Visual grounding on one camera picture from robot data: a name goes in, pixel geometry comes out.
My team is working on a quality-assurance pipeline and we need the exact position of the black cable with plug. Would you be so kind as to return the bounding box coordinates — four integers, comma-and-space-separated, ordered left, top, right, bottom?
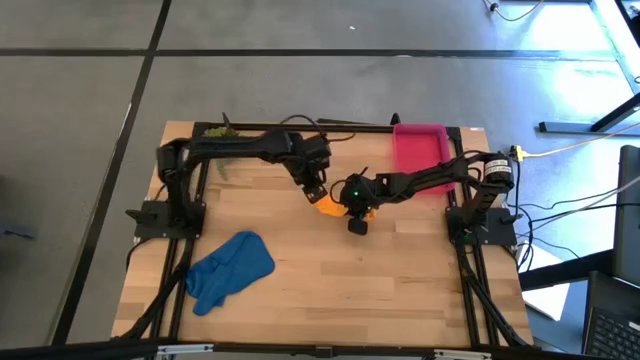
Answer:
482, 0, 544, 23

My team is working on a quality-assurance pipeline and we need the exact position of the black desk leg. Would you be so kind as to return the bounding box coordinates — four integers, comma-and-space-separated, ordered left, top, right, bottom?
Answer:
591, 92, 640, 133

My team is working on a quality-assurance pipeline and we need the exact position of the black floor cable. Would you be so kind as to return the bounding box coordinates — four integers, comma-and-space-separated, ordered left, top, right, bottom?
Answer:
519, 198, 640, 226

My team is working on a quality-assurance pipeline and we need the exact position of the blue microfiber towel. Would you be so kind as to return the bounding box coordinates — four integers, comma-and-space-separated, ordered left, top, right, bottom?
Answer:
185, 230, 276, 317

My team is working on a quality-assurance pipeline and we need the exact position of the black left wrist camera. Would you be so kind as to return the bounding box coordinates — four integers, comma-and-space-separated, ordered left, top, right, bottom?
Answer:
299, 133, 333, 162

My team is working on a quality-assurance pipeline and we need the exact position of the grey desk foot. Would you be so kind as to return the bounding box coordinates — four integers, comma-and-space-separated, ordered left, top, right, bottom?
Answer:
538, 121, 601, 135

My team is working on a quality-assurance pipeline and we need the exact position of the black desk crossbar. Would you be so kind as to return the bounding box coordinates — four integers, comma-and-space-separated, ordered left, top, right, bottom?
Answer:
518, 248, 617, 292

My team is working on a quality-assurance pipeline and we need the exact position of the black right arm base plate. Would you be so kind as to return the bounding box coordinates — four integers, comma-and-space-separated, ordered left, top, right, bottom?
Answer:
446, 205, 518, 247

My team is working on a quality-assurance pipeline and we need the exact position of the grey floor cable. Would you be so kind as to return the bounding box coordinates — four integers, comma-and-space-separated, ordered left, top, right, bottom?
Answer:
564, 174, 640, 214

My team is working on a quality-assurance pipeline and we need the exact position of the pink plastic basket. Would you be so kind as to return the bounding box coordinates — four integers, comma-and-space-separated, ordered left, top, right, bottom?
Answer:
392, 123, 457, 196

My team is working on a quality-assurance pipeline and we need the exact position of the orange microfiber towel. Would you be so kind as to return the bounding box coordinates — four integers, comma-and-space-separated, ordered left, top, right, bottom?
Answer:
314, 194, 377, 222

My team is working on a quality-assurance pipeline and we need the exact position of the small green potted plant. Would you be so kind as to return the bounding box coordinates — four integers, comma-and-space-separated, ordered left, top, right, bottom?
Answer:
204, 126, 240, 181

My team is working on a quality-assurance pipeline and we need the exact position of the black aluminium rig frame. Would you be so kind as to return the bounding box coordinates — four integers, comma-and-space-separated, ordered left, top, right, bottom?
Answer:
0, 112, 596, 360

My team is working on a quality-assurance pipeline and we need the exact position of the black laptop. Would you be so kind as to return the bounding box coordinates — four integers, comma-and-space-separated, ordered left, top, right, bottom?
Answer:
582, 271, 640, 360

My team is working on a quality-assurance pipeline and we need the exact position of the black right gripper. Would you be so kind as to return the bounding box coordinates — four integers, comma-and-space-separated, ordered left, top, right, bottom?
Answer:
340, 172, 385, 236

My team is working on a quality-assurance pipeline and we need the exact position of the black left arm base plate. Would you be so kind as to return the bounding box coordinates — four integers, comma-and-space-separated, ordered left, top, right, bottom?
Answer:
127, 199, 207, 240

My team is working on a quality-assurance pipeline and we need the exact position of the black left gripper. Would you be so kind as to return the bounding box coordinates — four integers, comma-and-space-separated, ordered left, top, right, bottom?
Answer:
282, 149, 331, 204

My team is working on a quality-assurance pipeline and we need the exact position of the dark grey monitor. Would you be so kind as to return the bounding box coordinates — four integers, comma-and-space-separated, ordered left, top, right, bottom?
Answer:
613, 144, 640, 287

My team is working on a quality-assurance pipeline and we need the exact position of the silver metal bracket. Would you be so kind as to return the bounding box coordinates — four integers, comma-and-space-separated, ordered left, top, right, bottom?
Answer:
433, 349, 492, 360
156, 343, 215, 357

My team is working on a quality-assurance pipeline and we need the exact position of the yellow power cord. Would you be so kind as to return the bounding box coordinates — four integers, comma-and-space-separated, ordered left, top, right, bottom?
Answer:
519, 121, 640, 160

